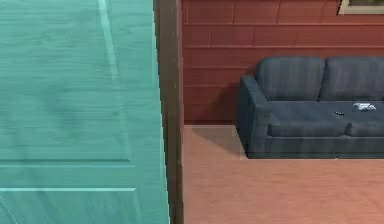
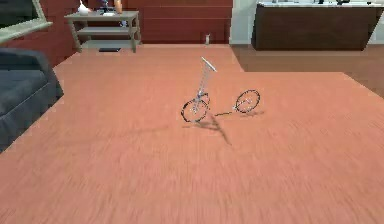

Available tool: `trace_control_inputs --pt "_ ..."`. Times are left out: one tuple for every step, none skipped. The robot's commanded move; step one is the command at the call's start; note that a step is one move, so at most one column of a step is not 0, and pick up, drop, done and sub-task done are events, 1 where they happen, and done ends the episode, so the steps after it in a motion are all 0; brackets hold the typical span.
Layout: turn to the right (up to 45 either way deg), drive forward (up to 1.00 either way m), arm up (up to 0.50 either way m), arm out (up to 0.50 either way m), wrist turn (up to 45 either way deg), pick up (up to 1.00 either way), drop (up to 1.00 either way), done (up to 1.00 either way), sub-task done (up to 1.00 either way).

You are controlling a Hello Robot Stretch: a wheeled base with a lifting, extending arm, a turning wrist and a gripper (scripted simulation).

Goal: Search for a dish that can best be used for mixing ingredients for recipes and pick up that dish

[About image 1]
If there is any white folded newspaper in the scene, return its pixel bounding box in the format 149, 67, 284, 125
352, 102, 378, 112

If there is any dark blue sofa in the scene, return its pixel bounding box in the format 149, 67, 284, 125
235, 55, 384, 160

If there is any teal room door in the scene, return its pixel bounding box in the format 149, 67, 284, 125
0, 0, 172, 224

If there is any framed wall picture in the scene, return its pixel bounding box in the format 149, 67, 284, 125
336, 0, 384, 16

